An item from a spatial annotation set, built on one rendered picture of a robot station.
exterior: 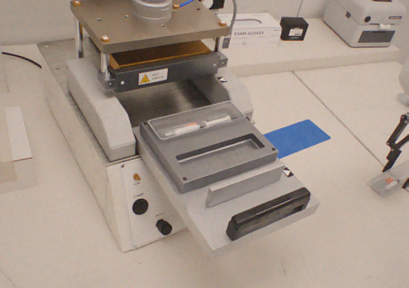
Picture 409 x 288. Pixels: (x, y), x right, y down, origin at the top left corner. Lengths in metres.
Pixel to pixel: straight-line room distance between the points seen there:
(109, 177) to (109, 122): 0.10
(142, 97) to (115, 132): 0.20
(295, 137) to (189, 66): 0.48
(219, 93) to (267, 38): 0.65
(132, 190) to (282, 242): 0.35
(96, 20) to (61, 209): 0.40
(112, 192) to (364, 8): 1.18
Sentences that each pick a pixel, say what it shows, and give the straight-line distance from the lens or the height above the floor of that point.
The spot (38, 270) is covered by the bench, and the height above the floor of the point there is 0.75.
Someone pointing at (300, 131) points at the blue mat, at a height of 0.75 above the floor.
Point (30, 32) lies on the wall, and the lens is 1.50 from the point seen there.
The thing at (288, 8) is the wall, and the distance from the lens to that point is 1.80.
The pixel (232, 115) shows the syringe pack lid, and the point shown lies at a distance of 0.79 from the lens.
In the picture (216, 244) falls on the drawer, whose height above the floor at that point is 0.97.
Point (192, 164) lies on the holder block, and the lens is 0.71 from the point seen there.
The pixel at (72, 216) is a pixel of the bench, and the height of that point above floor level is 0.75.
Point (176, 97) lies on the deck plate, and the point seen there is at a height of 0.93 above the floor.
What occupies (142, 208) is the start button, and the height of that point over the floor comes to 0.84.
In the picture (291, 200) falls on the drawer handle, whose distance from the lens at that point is 0.66.
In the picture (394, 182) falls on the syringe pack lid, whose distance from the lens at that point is 1.18.
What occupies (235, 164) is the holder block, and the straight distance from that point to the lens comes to 0.70.
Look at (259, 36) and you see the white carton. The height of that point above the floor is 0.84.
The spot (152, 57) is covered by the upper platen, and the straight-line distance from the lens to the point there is 0.82.
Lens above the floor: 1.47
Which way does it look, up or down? 40 degrees down
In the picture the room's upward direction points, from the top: 11 degrees clockwise
